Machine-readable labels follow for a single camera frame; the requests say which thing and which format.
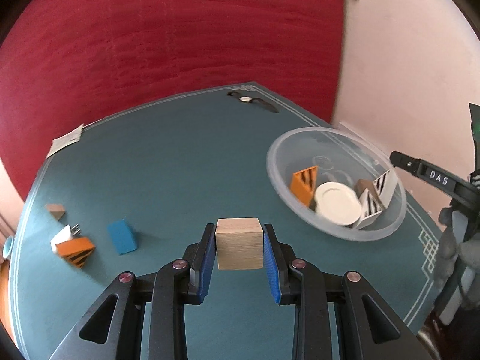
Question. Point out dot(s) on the white power adapter plug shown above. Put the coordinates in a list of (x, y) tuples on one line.
[(65, 235)]

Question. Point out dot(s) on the clear plastic bowl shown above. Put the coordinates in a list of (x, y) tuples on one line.
[(342, 158)]

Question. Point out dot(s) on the white striped block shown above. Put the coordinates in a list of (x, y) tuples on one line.
[(371, 209), (385, 186)]

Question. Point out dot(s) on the brown wooden block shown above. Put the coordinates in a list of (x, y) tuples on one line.
[(363, 185)]

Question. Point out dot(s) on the small brown wooden wedge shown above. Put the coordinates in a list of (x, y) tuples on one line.
[(56, 210)]

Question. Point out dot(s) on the red fabric sofa back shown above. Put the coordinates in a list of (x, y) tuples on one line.
[(67, 63)]

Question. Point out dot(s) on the blue wedge block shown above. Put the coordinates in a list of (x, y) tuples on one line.
[(122, 236)]

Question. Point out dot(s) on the grey gloved right hand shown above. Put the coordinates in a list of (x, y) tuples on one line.
[(456, 270)]

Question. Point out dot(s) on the white paper card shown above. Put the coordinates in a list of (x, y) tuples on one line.
[(63, 141)]

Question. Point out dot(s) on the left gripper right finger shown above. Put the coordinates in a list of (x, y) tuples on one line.
[(277, 259)]

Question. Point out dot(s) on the light wooden cube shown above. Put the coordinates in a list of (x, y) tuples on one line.
[(239, 244)]

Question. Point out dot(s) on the black wristwatch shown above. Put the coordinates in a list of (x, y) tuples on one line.
[(248, 99)]

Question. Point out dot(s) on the orange striped wedge block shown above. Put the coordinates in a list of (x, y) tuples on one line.
[(76, 251), (303, 184)]

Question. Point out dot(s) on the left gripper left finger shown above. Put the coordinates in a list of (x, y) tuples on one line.
[(201, 257)]

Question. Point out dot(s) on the white round plate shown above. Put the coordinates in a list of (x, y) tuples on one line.
[(337, 203)]

